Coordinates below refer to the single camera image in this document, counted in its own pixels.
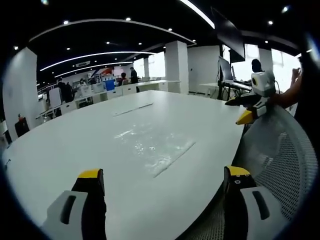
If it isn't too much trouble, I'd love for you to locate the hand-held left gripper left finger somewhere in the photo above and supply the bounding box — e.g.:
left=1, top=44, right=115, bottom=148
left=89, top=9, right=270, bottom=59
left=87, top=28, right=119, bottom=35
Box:
left=41, top=168, right=108, bottom=240

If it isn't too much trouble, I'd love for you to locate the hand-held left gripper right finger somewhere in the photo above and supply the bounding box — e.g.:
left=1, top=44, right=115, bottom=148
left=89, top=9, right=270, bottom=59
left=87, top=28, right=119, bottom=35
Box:
left=223, top=165, right=288, bottom=240

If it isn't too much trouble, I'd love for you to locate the large clear food packaging bag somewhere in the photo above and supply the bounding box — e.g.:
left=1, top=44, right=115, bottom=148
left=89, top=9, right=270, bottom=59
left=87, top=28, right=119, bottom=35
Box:
left=113, top=121, right=197, bottom=179

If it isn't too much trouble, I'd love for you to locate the white office desk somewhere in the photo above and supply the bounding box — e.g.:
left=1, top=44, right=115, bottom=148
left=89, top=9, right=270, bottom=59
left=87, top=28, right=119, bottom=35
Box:
left=198, top=81, right=253, bottom=100

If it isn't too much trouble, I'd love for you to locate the computer monitor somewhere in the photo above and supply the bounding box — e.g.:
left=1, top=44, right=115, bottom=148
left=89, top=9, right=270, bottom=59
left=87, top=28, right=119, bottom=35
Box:
left=218, top=55, right=236, bottom=85

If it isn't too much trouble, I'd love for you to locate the grey mesh office chair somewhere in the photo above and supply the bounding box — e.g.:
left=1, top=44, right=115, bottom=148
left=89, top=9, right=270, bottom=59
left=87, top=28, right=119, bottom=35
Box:
left=174, top=103, right=319, bottom=240

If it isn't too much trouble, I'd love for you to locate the black office chair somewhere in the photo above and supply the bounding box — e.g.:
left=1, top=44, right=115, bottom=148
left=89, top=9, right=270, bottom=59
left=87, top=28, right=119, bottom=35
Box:
left=14, top=120, right=31, bottom=138

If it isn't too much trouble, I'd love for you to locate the blue storage box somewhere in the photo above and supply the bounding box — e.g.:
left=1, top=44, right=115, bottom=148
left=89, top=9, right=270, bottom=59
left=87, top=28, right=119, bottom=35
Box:
left=105, top=79, right=116, bottom=93

